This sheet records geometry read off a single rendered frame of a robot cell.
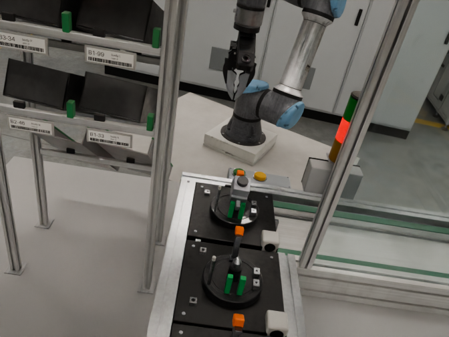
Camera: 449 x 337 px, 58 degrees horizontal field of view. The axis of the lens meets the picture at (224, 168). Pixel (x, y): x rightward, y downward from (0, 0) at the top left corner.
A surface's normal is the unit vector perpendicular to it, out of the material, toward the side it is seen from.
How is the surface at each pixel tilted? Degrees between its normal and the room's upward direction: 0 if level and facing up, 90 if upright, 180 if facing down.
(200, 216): 0
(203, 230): 0
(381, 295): 90
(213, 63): 90
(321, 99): 90
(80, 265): 0
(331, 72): 90
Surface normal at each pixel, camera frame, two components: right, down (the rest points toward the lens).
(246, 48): 0.11, -0.42
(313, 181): -0.04, 0.55
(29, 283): 0.16, -0.82
